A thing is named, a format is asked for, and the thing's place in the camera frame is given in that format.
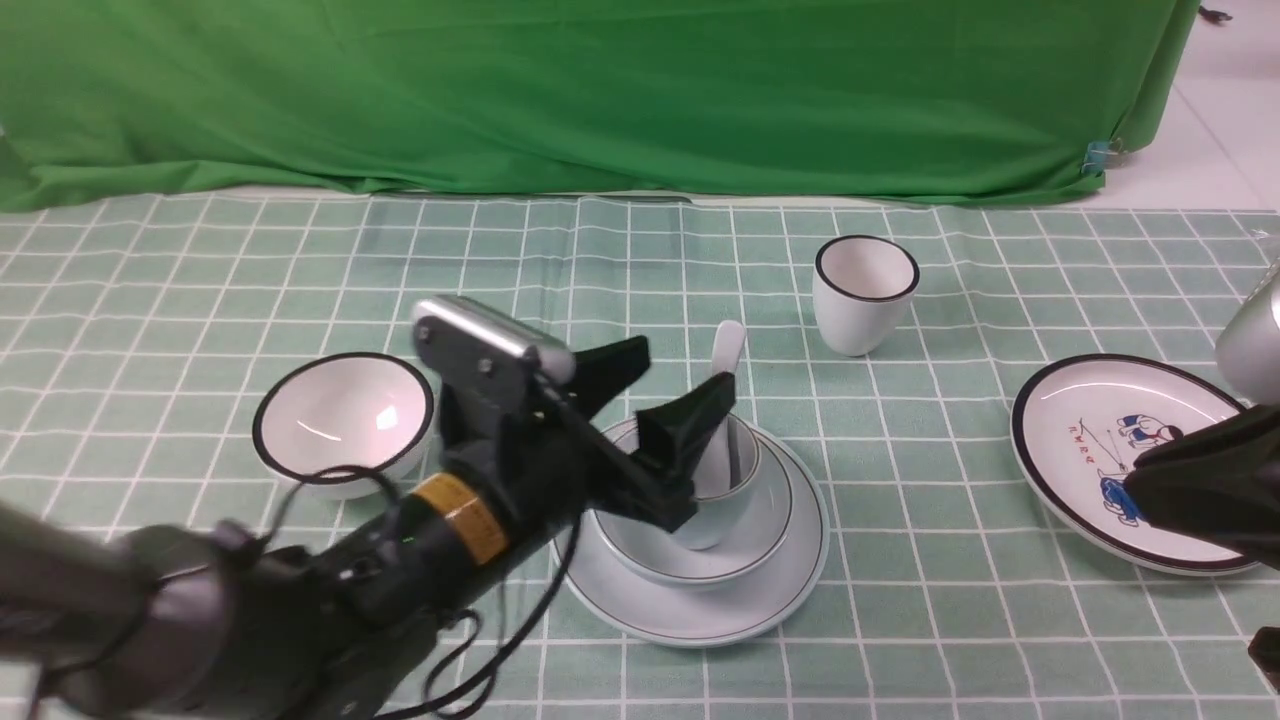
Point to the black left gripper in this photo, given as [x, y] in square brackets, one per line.
[522, 458]

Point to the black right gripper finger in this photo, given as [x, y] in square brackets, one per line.
[1219, 485]

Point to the small pale green cup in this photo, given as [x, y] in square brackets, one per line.
[723, 486]

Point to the plain white ceramic spoon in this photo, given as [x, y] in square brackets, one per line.
[724, 361]

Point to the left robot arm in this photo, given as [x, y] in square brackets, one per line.
[166, 621]

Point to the white plate with cartoon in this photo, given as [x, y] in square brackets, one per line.
[1077, 428]

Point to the large pale green plate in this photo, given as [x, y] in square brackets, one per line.
[714, 615]

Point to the white cup black rim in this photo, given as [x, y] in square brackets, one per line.
[862, 286]

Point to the white bowl black rim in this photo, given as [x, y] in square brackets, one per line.
[363, 409]

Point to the blue binder clip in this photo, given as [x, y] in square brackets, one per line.
[1103, 155]

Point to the green checkered tablecloth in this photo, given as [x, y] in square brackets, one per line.
[139, 334]

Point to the green backdrop cloth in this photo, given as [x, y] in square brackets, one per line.
[933, 102]

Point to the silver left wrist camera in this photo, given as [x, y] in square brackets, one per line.
[501, 332]

